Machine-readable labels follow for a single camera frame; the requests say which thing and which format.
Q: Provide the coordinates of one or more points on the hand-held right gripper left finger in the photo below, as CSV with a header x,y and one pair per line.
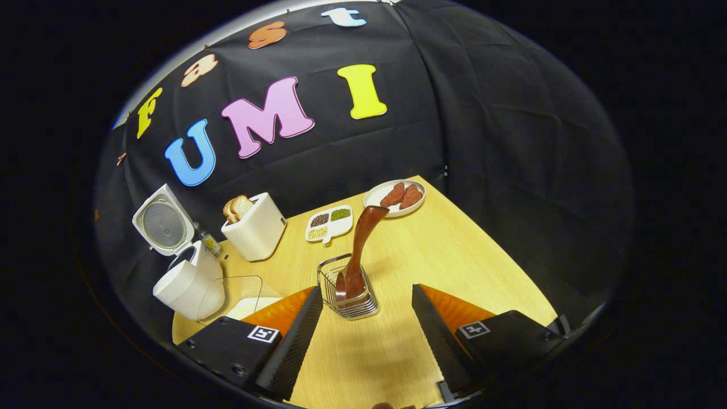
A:
x,y
292,346

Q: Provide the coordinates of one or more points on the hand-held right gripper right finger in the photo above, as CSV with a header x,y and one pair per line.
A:
x,y
440,341

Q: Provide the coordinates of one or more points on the white rice cooker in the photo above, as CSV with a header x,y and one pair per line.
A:
x,y
187,284

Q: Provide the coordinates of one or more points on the brown wooden spoon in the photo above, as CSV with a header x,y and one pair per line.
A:
x,y
363,238

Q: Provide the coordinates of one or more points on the white toaster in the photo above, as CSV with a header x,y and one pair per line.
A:
x,y
258,230

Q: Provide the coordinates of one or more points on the white divided bean dish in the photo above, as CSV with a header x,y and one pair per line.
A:
x,y
332,230

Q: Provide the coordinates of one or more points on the small glass bottle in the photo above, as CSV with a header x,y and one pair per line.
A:
x,y
209,241

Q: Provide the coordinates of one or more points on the red meat slice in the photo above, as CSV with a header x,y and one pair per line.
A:
x,y
412,197
392,195

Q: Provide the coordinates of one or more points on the toasted bread slice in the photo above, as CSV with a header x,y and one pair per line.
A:
x,y
243,205
229,211

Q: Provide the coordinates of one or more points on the round white plate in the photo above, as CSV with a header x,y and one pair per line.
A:
x,y
372,197

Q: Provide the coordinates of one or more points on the black backdrop cloth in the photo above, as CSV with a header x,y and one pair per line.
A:
x,y
511,142

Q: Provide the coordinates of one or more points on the red cloth clip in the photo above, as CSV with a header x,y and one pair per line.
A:
x,y
121,159

